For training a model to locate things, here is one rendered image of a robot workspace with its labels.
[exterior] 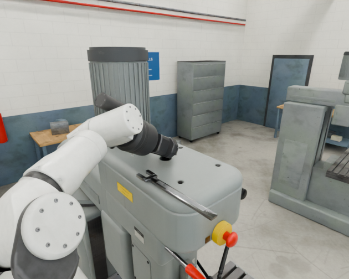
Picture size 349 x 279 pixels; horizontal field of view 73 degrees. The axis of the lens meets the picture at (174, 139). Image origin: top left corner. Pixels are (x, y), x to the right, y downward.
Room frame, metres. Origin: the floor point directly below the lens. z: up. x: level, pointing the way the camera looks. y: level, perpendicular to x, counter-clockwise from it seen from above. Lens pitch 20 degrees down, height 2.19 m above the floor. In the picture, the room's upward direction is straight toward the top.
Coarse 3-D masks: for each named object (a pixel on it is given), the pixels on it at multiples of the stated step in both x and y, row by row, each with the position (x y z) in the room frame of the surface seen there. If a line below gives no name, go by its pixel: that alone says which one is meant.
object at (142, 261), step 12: (132, 240) 0.65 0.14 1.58; (132, 252) 0.65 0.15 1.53; (144, 252) 0.59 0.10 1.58; (192, 252) 0.62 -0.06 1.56; (144, 264) 0.59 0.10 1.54; (156, 264) 0.55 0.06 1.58; (168, 264) 0.55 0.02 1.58; (180, 264) 0.58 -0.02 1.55; (144, 276) 0.59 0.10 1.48; (156, 276) 0.55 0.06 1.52; (168, 276) 0.55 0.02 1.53
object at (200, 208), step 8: (136, 176) 0.54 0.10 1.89; (144, 176) 0.53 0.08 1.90; (152, 176) 0.53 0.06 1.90; (160, 184) 0.49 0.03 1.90; (168, 192) 0.46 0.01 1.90; (176, 192) 0.46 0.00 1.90; (184, 200) 0.43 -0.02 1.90; (192, 200) 0.43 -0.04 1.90; (192, 208) 0.41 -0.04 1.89; (200, 208) 0.40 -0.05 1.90; (208, 216) 0.37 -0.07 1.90; (216, 216) 0.38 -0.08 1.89
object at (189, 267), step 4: (172, 252) 0.47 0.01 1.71; (176, 256) 0.46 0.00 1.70; (180, 260) 0.45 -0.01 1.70; (184, 264) 0.44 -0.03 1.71; (188, 264) 0.43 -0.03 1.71; (188, 268) 0.42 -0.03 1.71; (192, 268) 0.42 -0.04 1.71; (196, 268) 0.42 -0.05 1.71; (188, 272) 0.42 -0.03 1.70; (192, 272) 0.41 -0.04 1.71; (196, 272) 0.41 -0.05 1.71; (200, 272) 0.41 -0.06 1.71; (192, 276) 0.41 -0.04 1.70; (196, 276) 0.40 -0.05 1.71; (200, 276) 0.40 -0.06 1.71
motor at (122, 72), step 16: (96, 48) 0.77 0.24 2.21; (112, 48) 0.76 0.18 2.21; (128, 48) 0.77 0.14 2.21; (144, 48) 0.83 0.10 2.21; (96, 64) 0.77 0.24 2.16; (112, 64) 0.75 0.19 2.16; (128, 64) 0.77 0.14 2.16; (144, 64) 0.81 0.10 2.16; (96, 80) 0.77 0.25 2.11; (112, 80) 0.75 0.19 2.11; (128, 80) 0.76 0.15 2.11; (144, 80) 0.81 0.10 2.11; (112, 96) 0.75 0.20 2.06; (128, 96) 0.76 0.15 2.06; (144, 96) 0.80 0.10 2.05; (96, 112) 0.78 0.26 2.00; (144, 112) 0.80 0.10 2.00
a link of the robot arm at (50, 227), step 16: (32, 208) 0.22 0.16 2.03; (48, 208) 0.23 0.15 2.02; (64, 208) 0.25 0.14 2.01; (80, 208) 0.26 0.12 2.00; (32, 224) 0.21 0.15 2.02; (48, 224) 0.22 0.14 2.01; (64, 224) 0.23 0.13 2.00; (80, 224) 0.25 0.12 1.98; (16, 240) 0.20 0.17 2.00; (32, 240) 0.20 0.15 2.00; (48, 240) 0.21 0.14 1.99; (64, 240) 0.22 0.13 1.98; (80, 240) 0.24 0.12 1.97; (16, 256) 0.19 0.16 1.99; (32, 256) 0.20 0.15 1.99; (48, 256) 0.20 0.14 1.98; (64, 256) 0.21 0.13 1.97; (0, 272) 0.22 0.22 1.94; (16, 272) 0.18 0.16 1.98; (32, 272) 0.19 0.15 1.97; (48, 272) 0.20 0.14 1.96; (64, 272) 0.21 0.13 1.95; (80, 272) 0.23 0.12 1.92
